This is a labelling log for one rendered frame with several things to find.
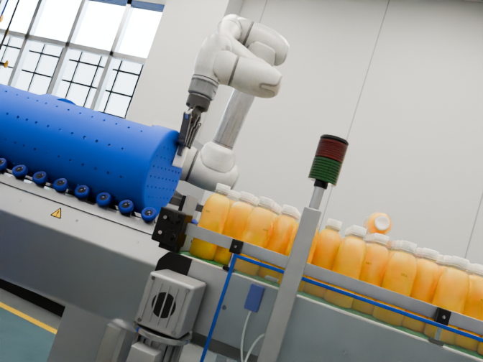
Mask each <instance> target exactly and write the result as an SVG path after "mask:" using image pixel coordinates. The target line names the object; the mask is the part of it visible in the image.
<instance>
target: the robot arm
mask: <svg viewBox="0 0 483 362"><path fill-rule="evenodd" d="M289 49H290V45H289V44H288V41H287V40H286V39H285V38H284V37H283V36H282V35H281V34H280V33H278V32H276V31H275V30H273V29H271V28H269V27H267V26H265V25H263V24H260V23H256V22H254V23H253V21H252V20H249V19H246V18H243V17H240V16H238V15H235V14H230V15H227V16H225V17H224V18H222V19H221V21H220V22H219V23H218V25H217V29H216V34H210V35H209V36H207V38H205V40H204V42H203V44H202V45H201V48H200V49H199V51H198V54H197V56H196V59H195V63H194V66H193V77H192V78H191V82H190V85H189V88H188V92H189V95H188V98H187V101H186V103H185V104H186V106H187V107H189V109H188V111H187V112H186V111H184V112H183V120H182V124H181V127H180V130H179V131H178V130H176V131H178V132H179V136H178V142H179V143H178V142H177V144H178V149H177V151H176V154H175V158H174V160H173V163H172V166H174V167H179V168H183V169H182V172H181V176H180V180H182V181H186V182H188V183H190V184H192V185H194V186H196V187H199V188H201V189H204V190H207V191H210V192H215V191H214V190H216V186H217V183H220V184H222V185H226V186H229V187H230V190H233V189H234V187H235V185H236V184H237V182H238V179H239V168H238V166H236V165H235V164H234V163H235V159H236V155H235V152H234V151H233V148H234V145H235V143H236V140H237V138H238V136H239V133H240V131H241V129H242V126H243V124H244V121H245V119H246V117H247V114H248V112H249V110H250V107H251V105H252V103H253V101H254V98H255V96H256V97H259V98H273V97H275V96H277V95H278V93H279V92H280V89H281V86H282V83H283V78H282V75H281V73H280V72H279V71H278V70H276V69H275V68H274V67H273V65H274V66H278V65H281V64H283V63H284V62H285V60H286V58H287V56H288V53H289ZM230 84H231V85H230ZM219 85H227V86H230V87H232V88H234V89H233V92H232V94H231V97H230V99H229V102H228V104H227V106H226V109H225V111H224V114H223V116H222V118H221V121H220V123H219V125H218V128H217V130H216V133H215V135H214V137H213V140H212V141H210V142H208V143H206V144H205V145H204V147H203V148H202V150H201V151H200V150H198V149H196V148H195V147H194V146H193V145H194V139H195V137H196V134H197V133H198V130H199V129H200V127H201V123H200V121H201V114H202V113H203V112H204V113H205V112H207V111H208V108H209V106H210V103H211V102H210V101H213V100H214V98H215V95H216V91H217V89H218V87H219Z"/></svg>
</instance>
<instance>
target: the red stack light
mask: <svg viewBox="0 0 483 362"><path fill-rule="evenodd" d="M347 149H348V147H347V145H345V144H343V143H341V142H339V141H335V140H333V139H319V141H318V146H317V148H316V152H315V154H314V157H315V156H319V157H327V158H329V159H333V160H336V161H337V162H340V163H342V164H343V163H344V159H345V156H346V152H347Z"/></svg>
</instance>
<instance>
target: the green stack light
mask: <svg viewBox="0 0 483 362"><path fill-rule="evenodd" d="M342 166H343V165H342V163H340V162H337V161H336V160H333V159H329V158H327V157H319V156H315V157H314V158H313V161H312V165H311V167H310V171H309V173H308V179H309V180H311V181H314V182H315V181H316V180H317V181H321V182H324V183H326V184H328V186H331V187H335V186H337V182H338V180H339V175H340V173H341V168H342Z"/></svg>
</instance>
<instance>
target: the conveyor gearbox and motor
mask: <svg viewBox="0 0 483 362"><path fill-rule="evenodd" d="M205 288H206V283H205V282H202V281H199V280H197V279H194V278H191V277H188V276H186V275H183V274H179V273H177V272H175V271H171V270H169V269H163V270H159V271H152V272H151V273H150V275H149V278H148V280H147V284H146V287H145V289H144V293H143V295H142V299H141V302H140V304H139V308H138V310H137V314H136V317H135V319H134V322H133V324H132V326H133V328H134V329H135V330H136V333H135V335H134V339H133V341H132V345H131V348H130V350H129V354H128V356H127V359H126V362H179V360H180V356H181V353H182V351H183V346H184V345H187V344H189V343H190V342H191V339H192V335H191V334H190V333H189V331H191V330H192V329H193V325H194V322H195V320H196V315H197V313H198V309H199V307H200V304H201V300H202V298H203V293H204V291H205Z"/></svg>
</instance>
